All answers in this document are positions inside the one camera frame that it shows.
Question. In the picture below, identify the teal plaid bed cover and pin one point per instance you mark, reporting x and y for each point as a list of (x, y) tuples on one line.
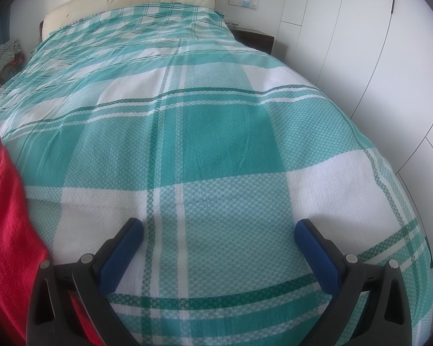
[(216, 133)]

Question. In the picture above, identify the dark wooden nightstand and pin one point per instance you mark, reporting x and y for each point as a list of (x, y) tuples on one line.
[(254, 39)]

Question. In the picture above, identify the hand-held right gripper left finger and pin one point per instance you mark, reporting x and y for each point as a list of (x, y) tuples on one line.
[(122, 256)]

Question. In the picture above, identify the cream padded headboard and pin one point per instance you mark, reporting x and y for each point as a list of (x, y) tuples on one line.
[(130, 0)]

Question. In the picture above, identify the white wardrobe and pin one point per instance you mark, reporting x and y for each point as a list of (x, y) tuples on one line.
[(346, 43)]

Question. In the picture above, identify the white wall socket panel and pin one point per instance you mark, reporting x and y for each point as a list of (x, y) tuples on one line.
[(243, 0)]

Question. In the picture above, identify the red towel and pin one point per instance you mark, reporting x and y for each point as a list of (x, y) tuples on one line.
[(10, 223)]

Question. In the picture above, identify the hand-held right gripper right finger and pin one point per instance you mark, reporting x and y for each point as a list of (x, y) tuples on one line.
[(317, 259)]

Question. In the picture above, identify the pile of clothes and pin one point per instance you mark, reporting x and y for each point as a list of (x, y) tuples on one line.
[(5, 54)]

